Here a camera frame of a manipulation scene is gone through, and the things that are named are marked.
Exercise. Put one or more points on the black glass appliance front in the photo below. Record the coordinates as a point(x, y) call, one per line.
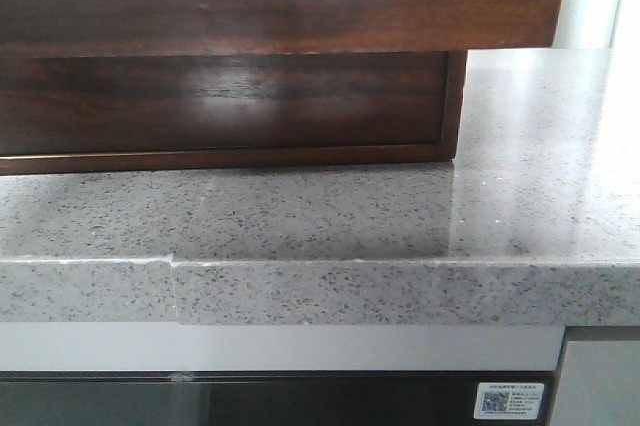
point(255, 397)

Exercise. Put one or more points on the dark wooden drawer cabinet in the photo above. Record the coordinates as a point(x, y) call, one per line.
point(443, 149)

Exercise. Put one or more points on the grey cabinet door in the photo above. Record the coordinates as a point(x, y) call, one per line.
point(598, 380)

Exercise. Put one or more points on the wooden drawer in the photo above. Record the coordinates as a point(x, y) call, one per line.
point(141, 104)
point(111, 28)

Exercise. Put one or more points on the white QR code sticker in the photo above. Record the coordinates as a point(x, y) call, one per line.
point(508, 401)

